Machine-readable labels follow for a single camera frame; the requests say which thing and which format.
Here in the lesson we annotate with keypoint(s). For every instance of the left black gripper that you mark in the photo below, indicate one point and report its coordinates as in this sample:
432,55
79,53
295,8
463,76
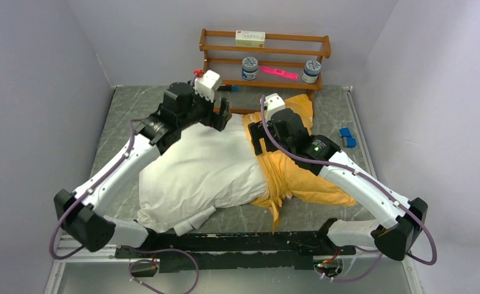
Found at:
212,119

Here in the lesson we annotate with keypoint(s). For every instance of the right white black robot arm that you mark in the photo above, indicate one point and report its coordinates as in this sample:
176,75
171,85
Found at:
398,221

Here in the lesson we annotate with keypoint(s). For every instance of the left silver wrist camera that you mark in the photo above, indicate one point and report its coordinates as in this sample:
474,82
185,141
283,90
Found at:
205,84

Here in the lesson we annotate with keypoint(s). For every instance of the blue grey eraser block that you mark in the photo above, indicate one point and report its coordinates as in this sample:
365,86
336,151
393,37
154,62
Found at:
348,140

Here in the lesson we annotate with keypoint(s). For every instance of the white green cardboard box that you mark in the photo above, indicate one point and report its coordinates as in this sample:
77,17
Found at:
250,39

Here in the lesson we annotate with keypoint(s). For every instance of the right blue white jar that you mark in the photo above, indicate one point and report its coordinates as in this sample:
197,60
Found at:
311,71

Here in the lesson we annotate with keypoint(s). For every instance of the wooden three-tier shelf rack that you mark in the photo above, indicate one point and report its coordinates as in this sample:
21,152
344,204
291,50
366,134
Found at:
288,52

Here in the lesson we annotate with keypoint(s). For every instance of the pink plastic strip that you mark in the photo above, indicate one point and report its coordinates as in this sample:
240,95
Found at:
279,73

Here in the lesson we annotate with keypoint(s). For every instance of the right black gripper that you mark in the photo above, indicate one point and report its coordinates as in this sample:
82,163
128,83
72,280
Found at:
258,132

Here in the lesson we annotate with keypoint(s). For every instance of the blue white jar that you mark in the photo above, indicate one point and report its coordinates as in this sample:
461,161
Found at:
311,71
249,68

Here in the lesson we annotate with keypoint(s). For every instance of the white pillow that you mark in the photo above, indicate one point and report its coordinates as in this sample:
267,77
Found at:
203,171

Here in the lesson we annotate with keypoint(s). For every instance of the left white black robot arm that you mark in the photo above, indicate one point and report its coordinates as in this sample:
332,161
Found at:
82,213

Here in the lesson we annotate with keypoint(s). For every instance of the orange Mickey Mouse pillowcase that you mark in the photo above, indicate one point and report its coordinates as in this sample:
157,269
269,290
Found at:
284,178

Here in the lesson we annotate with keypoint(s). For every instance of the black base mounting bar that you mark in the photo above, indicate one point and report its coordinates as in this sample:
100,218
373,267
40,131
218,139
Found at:
220,251

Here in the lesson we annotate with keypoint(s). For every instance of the black blue marker pen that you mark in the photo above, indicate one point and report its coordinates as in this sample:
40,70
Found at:
228,88

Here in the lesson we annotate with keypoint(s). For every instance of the left blue white jar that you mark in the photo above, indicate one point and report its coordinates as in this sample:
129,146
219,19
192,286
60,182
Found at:
249,68

